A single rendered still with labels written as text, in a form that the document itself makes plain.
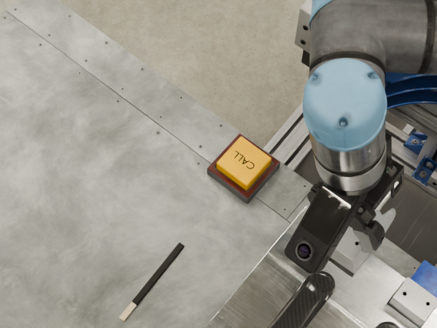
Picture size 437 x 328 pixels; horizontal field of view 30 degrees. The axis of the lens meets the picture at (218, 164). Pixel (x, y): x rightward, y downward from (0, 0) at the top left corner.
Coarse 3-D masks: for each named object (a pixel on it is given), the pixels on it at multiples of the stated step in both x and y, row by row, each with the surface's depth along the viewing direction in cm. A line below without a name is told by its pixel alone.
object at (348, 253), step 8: (384, 200) 108; (352, 232) 104; (344, 240) 104; (352, 240) 104; (336, 248) 104; (344, 248) 104; (352, 248) 104; (360, 248) 103; (336, 256) 107; (344, 256) 104; (352, 256) 103; (360, 256) 105; (344, 264) 107; (352, 264) 104; (360, 264) 107; (352, 272) 107
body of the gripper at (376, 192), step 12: (396, 168) 93; (384, 180) 93; (396, 180) 94; (336, 192) 87; (348, 192) 86; (360, 192) 87; (372, 192) 92; (384, 192) 92; (396, 192) 97; (372, 204) 92; (360, 216) 92; (372, 216) 92; (360, 228) 94
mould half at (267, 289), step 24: (288, 240) 111; (264, 264) 109; (288, 264) 109; (384, 264) 109; (240, 288) 108; (264, 288) 108; (288, 288) 108; (336, 288) 108; (360, 288) 108; (384, 288) 108; (240, 312) 107; (264, 312) 107; (336, 312) 107; (360, 312) 106; (384, 312) 106; (432, 312) 106
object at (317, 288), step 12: (312, 276) 109; (324, 276) 109; (300, 288) 108; (312, 288) 108; (324, 288) 108; (300, 300) 108; (312, 300) 108; (324, 300) 107; (288, 312) 107; (300, 312) 107; (312, 312) 107; (276, 324) 106; (288, 324) 107; (300, 324) 106; (384, 324) 106
